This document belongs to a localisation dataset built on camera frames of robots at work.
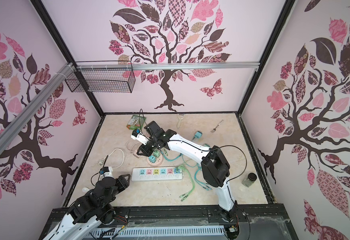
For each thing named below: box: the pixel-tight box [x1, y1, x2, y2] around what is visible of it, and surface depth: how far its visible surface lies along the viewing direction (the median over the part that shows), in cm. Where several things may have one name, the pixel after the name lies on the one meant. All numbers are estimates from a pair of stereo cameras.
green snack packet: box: [126, 115, 147, 131], surface depth 116 cm
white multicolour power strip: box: [131, 167, 184, 182], surface depth 87 cm
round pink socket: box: [147, 152, 163, 167], surface depth 92 cm
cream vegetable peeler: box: [177, 113, 185, 128], surface depth 120 cm
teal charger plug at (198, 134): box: [194, 130, 203, 139], surface depth 108 cm
